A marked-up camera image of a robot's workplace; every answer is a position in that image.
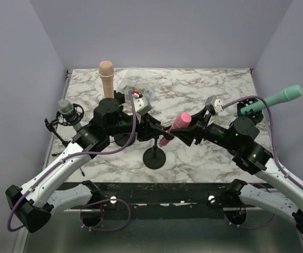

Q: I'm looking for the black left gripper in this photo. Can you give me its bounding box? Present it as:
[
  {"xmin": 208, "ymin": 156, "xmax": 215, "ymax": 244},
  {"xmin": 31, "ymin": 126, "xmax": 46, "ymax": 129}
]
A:
[{"xmin": 107, "ymin": 112, "xmax": 165, "ymax": 142}]

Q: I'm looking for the teal microphone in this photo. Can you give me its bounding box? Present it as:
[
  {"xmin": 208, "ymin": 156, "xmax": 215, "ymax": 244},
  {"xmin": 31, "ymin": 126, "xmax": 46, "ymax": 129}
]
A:
[{"xmin": 233, "ymin": 84, "xmax": 303, "ymax": 117}]

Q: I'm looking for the clear plastic parts box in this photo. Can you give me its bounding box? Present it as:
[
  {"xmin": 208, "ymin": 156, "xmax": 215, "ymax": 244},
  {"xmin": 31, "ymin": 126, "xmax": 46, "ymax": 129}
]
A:
[{"xmin": 116, "ymin": 68, "xmax": 161, "ymax": 101}]

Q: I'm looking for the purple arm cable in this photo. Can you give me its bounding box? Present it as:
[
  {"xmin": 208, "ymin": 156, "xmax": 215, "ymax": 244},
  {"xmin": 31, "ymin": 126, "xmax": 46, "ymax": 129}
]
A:
[
  {"xmin": 6, "ymin": 90, "xmax": 143, "ymax": 232},
  {"xmin": 221, "ymin": 96, "xmax": 303, "ymax": 200}
]

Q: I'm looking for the pink microphone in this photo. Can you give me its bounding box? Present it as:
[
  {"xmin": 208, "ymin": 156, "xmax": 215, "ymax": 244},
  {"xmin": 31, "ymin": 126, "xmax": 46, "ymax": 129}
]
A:
[{"xmin": 159, "ymin": 112, "xmax": 192, "ymax": 147}]

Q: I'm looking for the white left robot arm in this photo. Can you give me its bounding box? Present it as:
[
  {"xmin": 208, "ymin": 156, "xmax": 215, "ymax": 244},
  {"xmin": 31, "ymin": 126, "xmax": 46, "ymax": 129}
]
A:
[{"xmin": 5, "ymin": 96, "xmax": 173, "ymax": 232}]

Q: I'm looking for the small white cylinder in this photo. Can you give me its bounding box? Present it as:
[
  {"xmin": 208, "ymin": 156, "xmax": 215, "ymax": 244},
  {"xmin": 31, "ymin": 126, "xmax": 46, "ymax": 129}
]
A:
[{"xmin": 96, "ymin": 94, "xmax": 104, "ymax": 102}]

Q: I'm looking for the black desk mic stand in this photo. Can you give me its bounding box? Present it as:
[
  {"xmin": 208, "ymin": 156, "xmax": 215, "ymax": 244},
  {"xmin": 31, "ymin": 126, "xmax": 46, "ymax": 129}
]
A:
[
  {"xmin": 114, "ymin": 90, "xmax": 131, "ymax": 147},
  {"xmin": 143, "ymin": 135, "xmax": 167, "ymax": 170}
]

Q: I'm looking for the beige microphone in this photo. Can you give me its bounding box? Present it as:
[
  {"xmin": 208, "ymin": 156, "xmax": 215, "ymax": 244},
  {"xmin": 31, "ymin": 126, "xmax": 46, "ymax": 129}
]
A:
[{"xmin": 99, "ymin": 61, "xmax": 115, "ymax": 98}]

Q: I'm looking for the black shock mount stand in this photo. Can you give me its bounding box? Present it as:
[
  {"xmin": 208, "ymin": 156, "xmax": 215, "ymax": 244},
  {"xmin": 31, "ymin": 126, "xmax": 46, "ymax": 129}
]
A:
[
  {"xmin": 44, "ymin": 103, "xmax": 84, "ymax": 147},
  {"xmin": 235, "ymin": 98, "xmax": 265, "ymax": 125}
]

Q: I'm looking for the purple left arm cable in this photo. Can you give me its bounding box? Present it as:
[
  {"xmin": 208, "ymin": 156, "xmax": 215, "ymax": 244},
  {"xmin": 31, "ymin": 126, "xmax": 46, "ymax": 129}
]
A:
[{"xmin": 6, "ymin": 90, "xmax": 143, "ymax": 232}]

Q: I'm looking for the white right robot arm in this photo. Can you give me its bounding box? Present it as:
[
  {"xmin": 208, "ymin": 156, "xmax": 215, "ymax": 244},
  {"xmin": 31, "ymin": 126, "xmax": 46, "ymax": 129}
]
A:
[{"xmin": 171, "ymin": 115, "xmax": 303, "ymax": 234}]

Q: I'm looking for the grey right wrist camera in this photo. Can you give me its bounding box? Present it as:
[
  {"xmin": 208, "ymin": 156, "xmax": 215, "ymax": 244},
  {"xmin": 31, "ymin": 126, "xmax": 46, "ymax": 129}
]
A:
[{"xmin": 204, "ymin": 95, "xmax": 223, "ymax": 116}]

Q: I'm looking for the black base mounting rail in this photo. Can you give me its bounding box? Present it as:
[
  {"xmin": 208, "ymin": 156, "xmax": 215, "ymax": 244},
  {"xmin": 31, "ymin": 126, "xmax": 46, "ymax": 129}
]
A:
[{"xmin": 61, "ymin": 181, "xmax": 276, "ymax": 221}]

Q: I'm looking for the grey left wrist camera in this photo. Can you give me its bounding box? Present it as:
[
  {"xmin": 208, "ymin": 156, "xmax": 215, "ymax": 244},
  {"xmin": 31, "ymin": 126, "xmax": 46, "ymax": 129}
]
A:
[{"xmin": 133, "ymin": 95, "xmax": 152, "ymax": 115}]

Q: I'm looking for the silver condenser microphone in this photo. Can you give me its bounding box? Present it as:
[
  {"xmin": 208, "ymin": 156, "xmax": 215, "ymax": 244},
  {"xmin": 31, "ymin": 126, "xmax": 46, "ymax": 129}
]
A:
[{"xmin": 58, "ymin": 99, "xmax": 79, "ymax": 124}]

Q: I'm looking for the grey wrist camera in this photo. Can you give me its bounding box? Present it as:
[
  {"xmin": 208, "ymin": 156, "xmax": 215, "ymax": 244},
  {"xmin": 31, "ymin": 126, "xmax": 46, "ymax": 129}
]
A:
[
  {"xmin": 133, "ymin": 95, "xmax": 152, "ymax": 115},
  {"xmin": 204, "ymin": 95, "xmax": 223, "ymax": 116}
]

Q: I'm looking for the black right shock mount stand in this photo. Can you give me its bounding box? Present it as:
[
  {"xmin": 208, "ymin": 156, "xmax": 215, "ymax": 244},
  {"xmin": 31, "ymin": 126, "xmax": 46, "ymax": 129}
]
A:
[{"xmin": 235, "ymin": 98, "xmax": 265, "ymax": 125}]

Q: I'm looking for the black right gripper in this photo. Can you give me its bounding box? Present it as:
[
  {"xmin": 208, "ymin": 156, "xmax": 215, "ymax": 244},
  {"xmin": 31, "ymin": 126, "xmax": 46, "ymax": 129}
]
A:
[{"xmin": 171, "ymin": 106, "xmax": 239, "ymax": 152}]

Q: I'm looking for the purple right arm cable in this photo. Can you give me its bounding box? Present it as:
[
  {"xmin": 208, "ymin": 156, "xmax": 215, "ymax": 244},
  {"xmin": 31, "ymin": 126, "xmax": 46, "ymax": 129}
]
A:
[{"xmin": 221, "ymin": 96, "xmax": 303, "ymax": 200}]

